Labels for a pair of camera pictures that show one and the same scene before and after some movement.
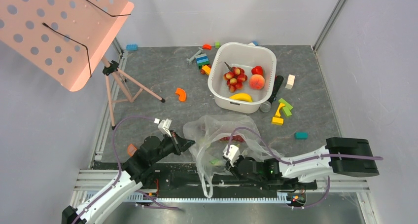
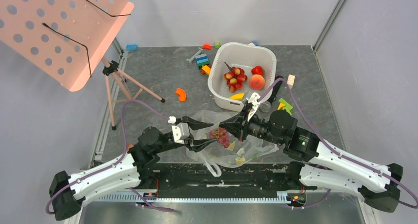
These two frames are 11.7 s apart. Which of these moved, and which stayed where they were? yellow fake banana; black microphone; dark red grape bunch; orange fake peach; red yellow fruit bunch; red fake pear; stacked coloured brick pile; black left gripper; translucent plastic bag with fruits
Moved: translucent plastic bag with fruits; dark red grape bunch; black left gripper
Stayed: red fake pear; stacked coloured brick pile; red yellow fruit bunch; yellow fake banana; black microphone; orange fake peach
